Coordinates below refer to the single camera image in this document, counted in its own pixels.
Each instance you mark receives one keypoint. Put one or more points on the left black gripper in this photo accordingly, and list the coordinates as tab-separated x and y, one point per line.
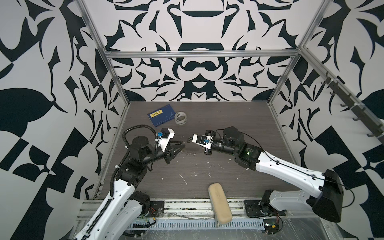
165	151

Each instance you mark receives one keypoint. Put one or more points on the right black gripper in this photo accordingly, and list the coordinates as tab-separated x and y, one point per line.
209	152

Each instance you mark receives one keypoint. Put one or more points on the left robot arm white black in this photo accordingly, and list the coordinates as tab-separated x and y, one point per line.
124	203

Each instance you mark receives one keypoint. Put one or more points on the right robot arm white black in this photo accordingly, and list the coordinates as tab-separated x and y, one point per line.
321	193

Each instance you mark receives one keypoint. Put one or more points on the patterned tape roll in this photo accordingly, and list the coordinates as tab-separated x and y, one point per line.
180	118

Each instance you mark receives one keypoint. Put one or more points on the blue booklet yellow label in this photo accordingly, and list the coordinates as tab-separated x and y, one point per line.
162	115

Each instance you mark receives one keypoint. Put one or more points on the beige glasses case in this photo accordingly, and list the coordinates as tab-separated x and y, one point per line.
220	204

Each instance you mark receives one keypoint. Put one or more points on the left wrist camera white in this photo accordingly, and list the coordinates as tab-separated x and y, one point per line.
164	137

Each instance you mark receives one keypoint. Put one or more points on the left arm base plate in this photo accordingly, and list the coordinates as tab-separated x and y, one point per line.
153	208

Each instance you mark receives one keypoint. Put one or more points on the white slotted cable duct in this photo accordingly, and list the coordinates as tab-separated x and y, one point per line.
206	224

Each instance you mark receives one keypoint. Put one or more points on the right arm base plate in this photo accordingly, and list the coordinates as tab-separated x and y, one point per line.
260	209

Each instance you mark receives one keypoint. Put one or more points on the small circuit board with wires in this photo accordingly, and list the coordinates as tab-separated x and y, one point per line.
273	226

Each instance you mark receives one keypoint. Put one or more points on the black wall hook rack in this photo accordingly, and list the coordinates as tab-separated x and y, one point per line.
351	102

